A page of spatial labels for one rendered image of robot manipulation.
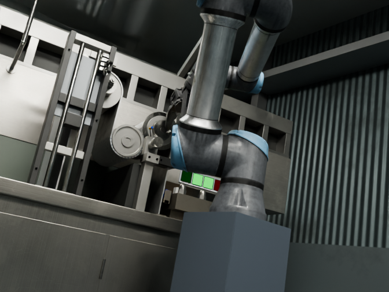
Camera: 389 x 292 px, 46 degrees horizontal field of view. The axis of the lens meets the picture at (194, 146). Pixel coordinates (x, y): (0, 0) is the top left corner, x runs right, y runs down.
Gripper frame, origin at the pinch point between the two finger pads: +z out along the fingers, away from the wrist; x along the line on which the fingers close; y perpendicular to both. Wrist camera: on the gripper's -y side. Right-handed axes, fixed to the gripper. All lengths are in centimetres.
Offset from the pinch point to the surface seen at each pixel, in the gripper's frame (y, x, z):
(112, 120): 3.5, 20.3, 6.3
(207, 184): 17, -40, 32
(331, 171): 74, -154, 35
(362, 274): 6, -158, 56
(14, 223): -50, 48, 12
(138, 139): -1.7, 10.1, 7.2
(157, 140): -8.2, 6.1, 1.0
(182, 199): -18.3, -10.4, 15.8
